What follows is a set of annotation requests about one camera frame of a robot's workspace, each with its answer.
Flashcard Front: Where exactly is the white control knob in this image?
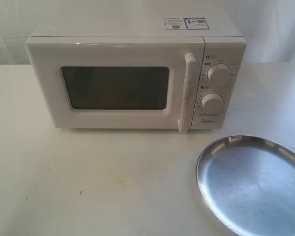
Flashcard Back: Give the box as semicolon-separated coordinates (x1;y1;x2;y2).
202;93;224;113
207;63;232;86

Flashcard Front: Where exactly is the upper white control knob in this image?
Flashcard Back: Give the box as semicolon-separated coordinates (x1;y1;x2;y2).
207;63;232;86

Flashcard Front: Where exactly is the white microwave oven body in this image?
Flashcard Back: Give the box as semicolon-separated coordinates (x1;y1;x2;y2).
29;13;246;129

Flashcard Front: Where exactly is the lower white control knob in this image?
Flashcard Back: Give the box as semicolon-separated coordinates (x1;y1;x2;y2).
202;93;224;113

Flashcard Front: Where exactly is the round stainless steel plate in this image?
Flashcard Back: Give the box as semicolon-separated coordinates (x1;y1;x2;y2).
196;135;295;236

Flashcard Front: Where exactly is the white microwave door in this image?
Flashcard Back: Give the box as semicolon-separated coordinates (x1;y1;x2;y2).
25;37;205;132

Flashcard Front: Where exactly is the white backdrop curtain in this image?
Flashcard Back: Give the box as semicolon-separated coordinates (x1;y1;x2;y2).
0;0;295;67

